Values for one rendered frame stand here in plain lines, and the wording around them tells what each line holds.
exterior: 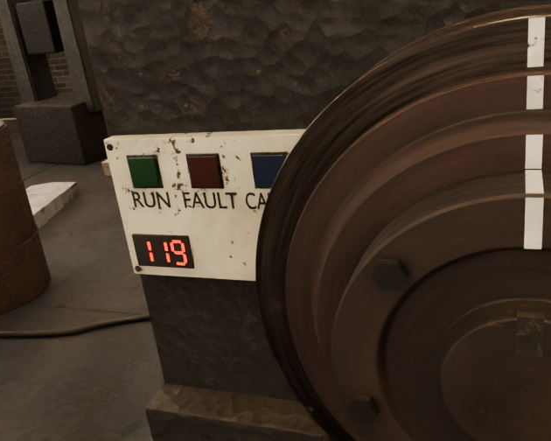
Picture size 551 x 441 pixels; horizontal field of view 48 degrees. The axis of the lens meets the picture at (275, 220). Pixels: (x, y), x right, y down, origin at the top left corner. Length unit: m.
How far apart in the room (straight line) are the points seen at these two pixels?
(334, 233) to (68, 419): 2.04
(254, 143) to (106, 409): 1.87
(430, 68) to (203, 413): 0.56
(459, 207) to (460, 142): 0.06
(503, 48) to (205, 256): 0.44
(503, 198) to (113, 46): 0.49
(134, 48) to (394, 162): 0.37
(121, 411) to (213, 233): 1.72
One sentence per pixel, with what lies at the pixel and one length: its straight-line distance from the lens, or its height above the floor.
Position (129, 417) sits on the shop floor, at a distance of 2.36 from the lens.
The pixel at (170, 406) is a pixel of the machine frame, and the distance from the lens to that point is 0.88.
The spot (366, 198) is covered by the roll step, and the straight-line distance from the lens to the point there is 0.47.
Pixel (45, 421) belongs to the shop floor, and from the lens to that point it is 2.49.
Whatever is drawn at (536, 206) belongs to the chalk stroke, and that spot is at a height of 1.25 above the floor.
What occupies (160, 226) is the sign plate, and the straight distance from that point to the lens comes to 0.76.
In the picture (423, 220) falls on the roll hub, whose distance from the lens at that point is 0.41.
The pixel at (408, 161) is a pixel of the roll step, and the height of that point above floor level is 1.26.
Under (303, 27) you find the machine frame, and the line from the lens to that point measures 0.65.
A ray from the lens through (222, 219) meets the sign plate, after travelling 0.72.
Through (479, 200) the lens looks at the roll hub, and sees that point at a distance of 0.40.
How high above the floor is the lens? 1.40
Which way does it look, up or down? 22 degrees down
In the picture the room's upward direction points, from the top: 8 degrees counter-clockwise
